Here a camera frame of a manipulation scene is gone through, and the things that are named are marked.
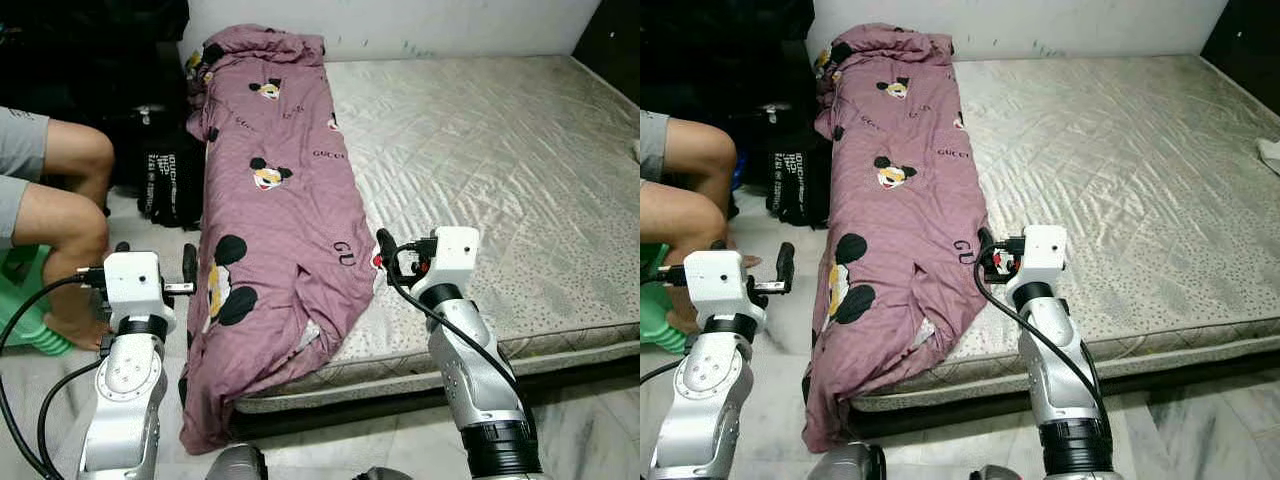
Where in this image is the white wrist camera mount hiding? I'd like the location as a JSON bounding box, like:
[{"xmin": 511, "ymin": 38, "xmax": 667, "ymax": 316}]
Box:
[
  {"xmin": 103, "ymin": 251, "xmax": 166, "ymax": 321},
  {"xmin": 1018, "ymin": 225, "xmax": 1067, "ymax": 289},
  {"xmin": 685, "ymin": 250, "xmax": 753, "ymax": 319},
  {"xmin": 430, "ymin": 227, "xmax": 479, "ymax": 291}
]

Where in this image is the black tufted headboard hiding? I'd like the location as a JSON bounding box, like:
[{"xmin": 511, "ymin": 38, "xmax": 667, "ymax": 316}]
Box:
[
  {"xmin": 572, "ymin": 0, "xmax": 641, "ymax": 101},
  {"xmin": 1200, "ymin": 0, "xmax": 1280, "ymax": 89}
]

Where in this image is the person in grey shorts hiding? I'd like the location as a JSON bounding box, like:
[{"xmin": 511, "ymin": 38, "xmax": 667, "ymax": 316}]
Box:
[
  {"xmin": 0, "ymin": 105, "xmax": 116, "ymax": 351},
  {"xmin": 640, "ymin": 108, "xmax": 761, "ymax": 336}
]

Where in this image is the green plastic stool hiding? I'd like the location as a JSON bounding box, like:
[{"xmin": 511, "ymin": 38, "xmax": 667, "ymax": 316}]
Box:
[
  {"xmin": 640, "ymin": 243, "xmax": 691, "ymax": 356},
  {"xmin": 0, "ymin": 243, "xmax": 73, "ymax": 358}
]

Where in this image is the black bag with white print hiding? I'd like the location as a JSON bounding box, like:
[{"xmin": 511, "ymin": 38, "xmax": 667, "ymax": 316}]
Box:
[
  {"xmin": 138, "ymin": 102, "xmax": 208, "ymax": 229},
  {"xmin": 765, "ymin": 100, "xmax": 833, "ymax": 226}
]

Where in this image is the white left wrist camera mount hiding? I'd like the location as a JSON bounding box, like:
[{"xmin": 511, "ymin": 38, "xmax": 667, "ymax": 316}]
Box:
[
  {"xmin": 685, "ymin": 250, "xmax": 753, "ymax": 319},
  {"xmin": 103, "ymin": 251, "xmax": 166, "ymax": 321}
]

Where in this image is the purple cartoon print blanket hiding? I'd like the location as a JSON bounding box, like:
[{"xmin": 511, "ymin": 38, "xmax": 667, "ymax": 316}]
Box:
[
  {"xmin": 800, "ymin": 22, "xmax": 991, "ymax": 453},
  {"xmin": 178, "ymin": 24, "xmax": 381, "ymax": 456}
]

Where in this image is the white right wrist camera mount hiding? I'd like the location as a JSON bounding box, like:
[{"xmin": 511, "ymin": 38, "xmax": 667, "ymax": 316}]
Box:
[
  {"xmin": 1018, "ymin": 225, "xmax": 1067, "ymax": 289},
  {"xmin": 430, "ymin": 227, "xmax": 479, "ymax": 291}
]

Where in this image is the grey left robot leg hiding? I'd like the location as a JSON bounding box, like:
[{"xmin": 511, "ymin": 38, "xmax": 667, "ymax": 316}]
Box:
[
  {"xmin": 205, "ymin": 443, "xmax": 269, "ymax": 480},
  {"xmin": 808, "ymin": 441, "xmax": 887, "ymax": 480}
]

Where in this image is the black cabinet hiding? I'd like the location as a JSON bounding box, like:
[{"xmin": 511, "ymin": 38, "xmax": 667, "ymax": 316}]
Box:
[
  {"xmin": 640, "ymin": 0, "xmax": 816, "ymax": 191},
  {"xmin": 0, "ymin": 0, "xmax": 191, "ymax": 191}
]

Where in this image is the white quilted mattress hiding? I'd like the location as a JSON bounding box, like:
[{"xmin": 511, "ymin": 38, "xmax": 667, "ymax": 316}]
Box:
[
  {"xmin": 850, "ymin": 55, "xmax": 1280, "ymax": 413},
  {"xmin": 232, "ymin": 55, "xmax": 641, "ymax": 414}
]

